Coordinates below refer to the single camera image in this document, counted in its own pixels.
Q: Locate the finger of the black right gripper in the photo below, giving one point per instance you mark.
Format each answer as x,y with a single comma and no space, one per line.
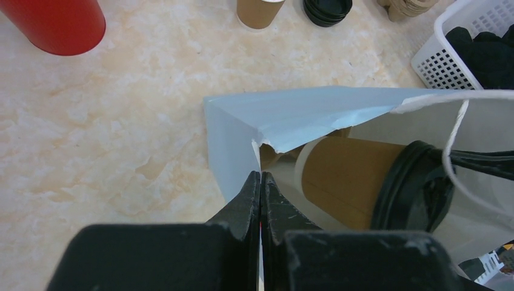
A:
499,164

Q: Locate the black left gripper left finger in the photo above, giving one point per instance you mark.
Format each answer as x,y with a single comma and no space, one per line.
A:
219,254

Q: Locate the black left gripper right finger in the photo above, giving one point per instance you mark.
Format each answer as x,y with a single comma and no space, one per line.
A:
299,255

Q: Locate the black plastic cup lid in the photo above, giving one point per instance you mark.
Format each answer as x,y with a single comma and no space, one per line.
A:
416,193

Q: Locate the brown paper coffee cup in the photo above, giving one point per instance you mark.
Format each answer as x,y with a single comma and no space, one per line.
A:
343,176

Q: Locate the light blue paper bag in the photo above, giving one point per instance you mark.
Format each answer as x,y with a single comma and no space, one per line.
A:
481,215

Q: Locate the black cloth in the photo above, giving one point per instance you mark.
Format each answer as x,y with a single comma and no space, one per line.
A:
489,57

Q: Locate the white plastic basket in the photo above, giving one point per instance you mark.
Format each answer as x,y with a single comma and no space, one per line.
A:
437,63

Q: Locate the stack of black lids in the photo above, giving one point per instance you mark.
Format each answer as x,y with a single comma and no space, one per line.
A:
327,13

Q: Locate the stack of paper cups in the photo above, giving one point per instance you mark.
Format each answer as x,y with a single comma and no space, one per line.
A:
258,14

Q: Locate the red straw holder cup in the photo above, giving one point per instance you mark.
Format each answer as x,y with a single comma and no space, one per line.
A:
64,28

